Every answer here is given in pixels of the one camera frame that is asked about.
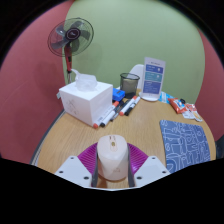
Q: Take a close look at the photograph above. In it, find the black mesh pen cup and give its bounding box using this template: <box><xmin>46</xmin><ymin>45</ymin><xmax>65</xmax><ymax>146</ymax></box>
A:
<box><xmin>119</xmin><ymin>72</ymin><xmax>141</xmax><ymax>100</ymax></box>

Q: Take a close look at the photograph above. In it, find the pale pink computer mouse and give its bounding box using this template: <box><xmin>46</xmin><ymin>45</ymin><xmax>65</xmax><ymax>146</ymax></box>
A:
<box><xmin>96</xmin><ymin>133</ymin><xmax>130</xmax><ymax>182</ymax></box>

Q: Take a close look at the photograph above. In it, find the red white snack packet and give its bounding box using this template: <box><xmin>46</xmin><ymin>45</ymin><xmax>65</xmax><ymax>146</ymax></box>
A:
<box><xmin>184</xmin><ymin>102</ymin><xmax>198</xmax><ymax>113</ymax></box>

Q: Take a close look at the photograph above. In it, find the white chair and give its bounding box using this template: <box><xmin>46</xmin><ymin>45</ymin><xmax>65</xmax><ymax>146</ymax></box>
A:
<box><xmin>128</xmin><ymin>63</ymin><xmax>146</xmax><ymax>91</ymax></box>

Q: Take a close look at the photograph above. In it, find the light blue snack packet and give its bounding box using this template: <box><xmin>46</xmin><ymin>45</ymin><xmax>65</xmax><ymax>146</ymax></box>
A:
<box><xmin>158</xmin><ymin>91</ymin><xmax>174</xmax><ymax>104</ymax></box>

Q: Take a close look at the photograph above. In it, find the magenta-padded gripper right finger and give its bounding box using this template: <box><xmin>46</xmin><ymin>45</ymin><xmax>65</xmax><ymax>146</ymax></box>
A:
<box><xmin>126</xmin><ymin>143</ymin><xmax>171</xmax><ymax>188</ymax></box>

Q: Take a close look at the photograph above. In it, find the blue patterned mouse pad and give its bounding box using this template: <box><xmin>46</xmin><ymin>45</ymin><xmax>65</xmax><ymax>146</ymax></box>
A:
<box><xmin>159</xmin><ymin>119</ymin><xmax>212</xmax><ymax>174</ymax></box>

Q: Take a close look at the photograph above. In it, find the white marker red cap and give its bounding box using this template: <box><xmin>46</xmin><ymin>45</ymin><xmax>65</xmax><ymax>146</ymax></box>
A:
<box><xmin>118</xmin><ymin>95</ymin><xmax>138</xmax><ymax>117</ymax></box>
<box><xmin>92</xmin><ymin>100</ymin><xmax>120</xmax><ymax>129</ymax></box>

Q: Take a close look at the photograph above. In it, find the orange snack packet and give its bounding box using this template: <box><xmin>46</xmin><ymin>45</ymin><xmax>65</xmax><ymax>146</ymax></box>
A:
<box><xmin>167</xmin><ymin>97</ymin><xmax>188</xmax><ymax>115</ymax></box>

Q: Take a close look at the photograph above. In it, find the red black standing fan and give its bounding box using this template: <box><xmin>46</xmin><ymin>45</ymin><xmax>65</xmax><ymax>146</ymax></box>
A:
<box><xmin>47</xmin><ymin>17</ymin><xmax>95</xmax><ymax>84</ymax></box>

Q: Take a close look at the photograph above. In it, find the blue box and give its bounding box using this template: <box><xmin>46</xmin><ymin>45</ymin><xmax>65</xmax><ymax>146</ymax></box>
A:
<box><xmin>112</xmin><ymin>87</ymin><xmax>126</xmax><ymax>102</ymax></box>

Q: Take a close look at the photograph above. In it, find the white blue sign stand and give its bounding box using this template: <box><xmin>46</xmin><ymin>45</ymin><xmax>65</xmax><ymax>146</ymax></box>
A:
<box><xmin>138</xmin><ymin>56</ymin><xmax>167</xmax><ymax>102</ymax></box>

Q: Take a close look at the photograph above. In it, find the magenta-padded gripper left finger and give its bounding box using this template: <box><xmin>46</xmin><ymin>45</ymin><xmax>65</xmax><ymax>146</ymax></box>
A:
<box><xmin>54</xmin><ymin>142</ymin><xmax>100</xmax><ymax>188</ymax></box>

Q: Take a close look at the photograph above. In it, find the white tissue box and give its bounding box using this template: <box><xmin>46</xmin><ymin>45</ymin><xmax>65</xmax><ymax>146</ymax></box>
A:
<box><xmin>58</xmin><ymin>68</ymin><xmax>114</xmax><ymax>127</ymax></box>

